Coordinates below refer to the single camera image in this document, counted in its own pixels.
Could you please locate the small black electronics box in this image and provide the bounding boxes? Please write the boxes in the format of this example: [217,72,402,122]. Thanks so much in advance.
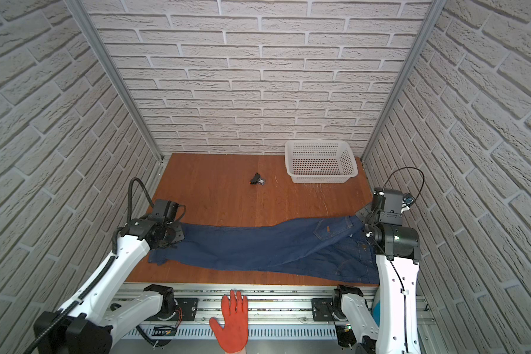
[152,326,177,337]

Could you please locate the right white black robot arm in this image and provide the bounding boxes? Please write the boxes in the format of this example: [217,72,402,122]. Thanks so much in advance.
[333,187,421,353]

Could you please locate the aluminium mounting rail frame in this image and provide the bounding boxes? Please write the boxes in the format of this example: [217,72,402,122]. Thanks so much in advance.
[108,282,448,353]

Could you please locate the black round floor puck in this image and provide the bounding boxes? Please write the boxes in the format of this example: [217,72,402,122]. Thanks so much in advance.
[336,326,357,349]

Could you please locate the left black corrugated cable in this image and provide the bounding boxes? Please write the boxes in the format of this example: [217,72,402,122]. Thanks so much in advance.
[21,177,156,354]

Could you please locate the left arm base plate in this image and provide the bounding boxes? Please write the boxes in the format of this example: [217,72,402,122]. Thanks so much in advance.
[171,297,199,322]

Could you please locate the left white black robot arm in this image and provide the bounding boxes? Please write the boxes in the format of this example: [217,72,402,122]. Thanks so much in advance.
[25,199,186,353]

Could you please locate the dark blue denim trousers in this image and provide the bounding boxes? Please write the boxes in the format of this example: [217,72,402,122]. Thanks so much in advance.
[148,215,379,285]

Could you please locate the blue work glove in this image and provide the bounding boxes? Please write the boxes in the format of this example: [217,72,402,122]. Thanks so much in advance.
[372,297,381,327]

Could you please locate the small black clip object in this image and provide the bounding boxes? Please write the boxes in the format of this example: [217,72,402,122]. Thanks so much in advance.
[250,173,265,185]

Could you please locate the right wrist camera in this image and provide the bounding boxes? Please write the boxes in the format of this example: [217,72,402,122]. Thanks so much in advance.
[402,193,417,212]

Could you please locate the right thin black cable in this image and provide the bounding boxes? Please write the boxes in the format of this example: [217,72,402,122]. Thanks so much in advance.
[380,167,426,204]

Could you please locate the white plastic laundry basket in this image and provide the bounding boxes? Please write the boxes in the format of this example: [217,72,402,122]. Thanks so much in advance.
[285,140,358,184]

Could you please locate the red work glove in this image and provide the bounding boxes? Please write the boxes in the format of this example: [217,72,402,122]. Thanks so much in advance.
[209,290,249,353]

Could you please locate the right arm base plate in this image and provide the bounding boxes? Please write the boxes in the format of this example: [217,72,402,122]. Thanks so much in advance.
[311,298,335,322]

